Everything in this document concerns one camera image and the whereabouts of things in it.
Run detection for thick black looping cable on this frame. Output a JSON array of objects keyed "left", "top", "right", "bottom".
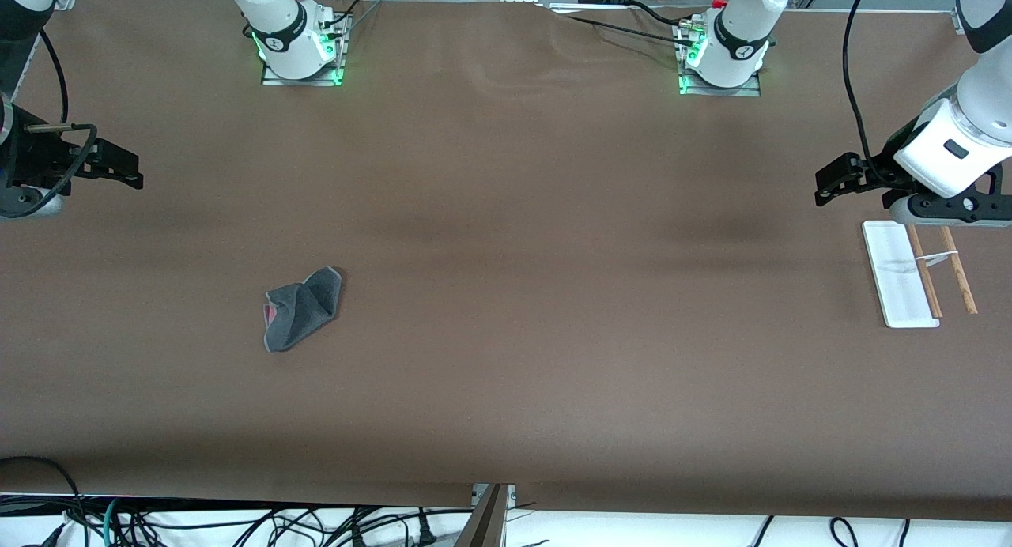
[{"left": 0, "top": 456, "right": 86, "bottom": 547}]

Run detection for brown table cover sheet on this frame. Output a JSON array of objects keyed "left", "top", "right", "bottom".
[{"left": 0, "top": 0, "right": 1012, "bottom": 522}]

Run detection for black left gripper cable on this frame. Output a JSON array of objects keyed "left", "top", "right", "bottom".
[{"left": 842, "top": 0, "right": 898, "bottom": 186}]

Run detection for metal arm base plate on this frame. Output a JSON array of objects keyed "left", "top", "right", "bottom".
[
  {"left": 261, "top": 13, "right": 346, "bottom": 87},
  {"left": 678, "top": 24, "right": 762, "bottom": 97}
]

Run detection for tangled black floor cables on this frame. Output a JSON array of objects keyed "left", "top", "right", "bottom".
[{"left": 119, "top": 506, "right": 475, "bottom": 547}]

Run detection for silver metal table bracket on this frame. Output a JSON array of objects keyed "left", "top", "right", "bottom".
[{"left": 471, "top": 484, "right": 517, "bottom": 510}]

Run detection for short black table cable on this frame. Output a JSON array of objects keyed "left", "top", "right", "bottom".
[{"left": 629, "top": 0, "right": 700, "bottom": 26}]

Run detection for grey towel with red edge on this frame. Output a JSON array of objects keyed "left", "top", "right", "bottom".
[{"left": 263, "top": 266, "right": 343, "bottom": 353}]

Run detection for dark brown support beam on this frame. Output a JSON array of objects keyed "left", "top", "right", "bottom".
[{"left": 457, "top": 484, "right": 508, "bottom": 547}]

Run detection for long black table cable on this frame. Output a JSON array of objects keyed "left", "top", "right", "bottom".
[{"left": 546, "top": 6, "right": 697, "bottom": 48}]

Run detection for white rack with wooden rods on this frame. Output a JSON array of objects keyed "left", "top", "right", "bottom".
[{"left": 862, "top": 220, "right": 979, "bottom": 329}]

